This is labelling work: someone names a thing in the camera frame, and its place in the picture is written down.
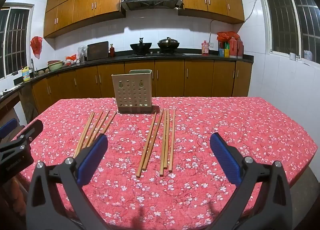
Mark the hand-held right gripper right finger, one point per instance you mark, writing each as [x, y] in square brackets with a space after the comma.
[225, 157]

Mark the wooden wall cabinets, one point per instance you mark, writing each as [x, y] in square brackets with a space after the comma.
[87, 2]

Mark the large barred window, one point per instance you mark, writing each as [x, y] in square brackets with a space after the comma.
[287, 15]

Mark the pink bottle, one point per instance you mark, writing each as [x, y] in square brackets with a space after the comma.
[205, 49]

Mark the red thermos flask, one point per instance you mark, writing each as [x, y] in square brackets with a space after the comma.
[240, 49]
[233, 49]

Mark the black kitchen countertop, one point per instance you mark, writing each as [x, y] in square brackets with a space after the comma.
[120, 59]

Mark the blue yellow box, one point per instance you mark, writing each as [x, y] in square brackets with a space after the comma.
[223, 52]

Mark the clear plastic bag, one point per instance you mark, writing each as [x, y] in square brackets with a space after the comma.
[82, 54]

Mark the black wok with lid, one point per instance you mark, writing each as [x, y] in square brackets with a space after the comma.
[168, 44]

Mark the hanging red plastic bag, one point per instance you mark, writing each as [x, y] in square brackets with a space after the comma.
[36, 45]

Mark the beige perforated chopstick holder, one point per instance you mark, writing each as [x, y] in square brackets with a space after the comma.
[133, 90]

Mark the crumpled red plastic bag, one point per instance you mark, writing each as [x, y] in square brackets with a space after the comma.
[71, 59]

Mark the white cup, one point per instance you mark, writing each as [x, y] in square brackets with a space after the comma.
[292, 56]

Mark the clear plastic container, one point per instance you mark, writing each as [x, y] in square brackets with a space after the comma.
[308, 55]

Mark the gas stove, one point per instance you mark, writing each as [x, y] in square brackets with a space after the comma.
[155, 53]

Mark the green basin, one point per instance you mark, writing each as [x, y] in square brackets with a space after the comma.
[55, 65]

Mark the metal faucet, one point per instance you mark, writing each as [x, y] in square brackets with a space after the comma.
[32, 67]

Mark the wooden base cabinets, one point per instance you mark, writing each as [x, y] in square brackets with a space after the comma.
[197, 77]

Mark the dark wooden cutting board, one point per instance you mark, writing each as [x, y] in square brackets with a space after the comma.
[97, 50]

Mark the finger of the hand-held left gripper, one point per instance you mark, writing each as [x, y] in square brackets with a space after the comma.
[7, 127]
[32, 131]

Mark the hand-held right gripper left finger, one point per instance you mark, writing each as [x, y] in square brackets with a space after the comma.
[92, 157]

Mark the red floral tablecloth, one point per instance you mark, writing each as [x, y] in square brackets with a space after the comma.
[200, 125]

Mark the yellow detergent bottle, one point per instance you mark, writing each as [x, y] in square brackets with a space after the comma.
[26, 75]

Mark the small red bottle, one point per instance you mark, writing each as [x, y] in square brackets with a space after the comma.
[112, 51]

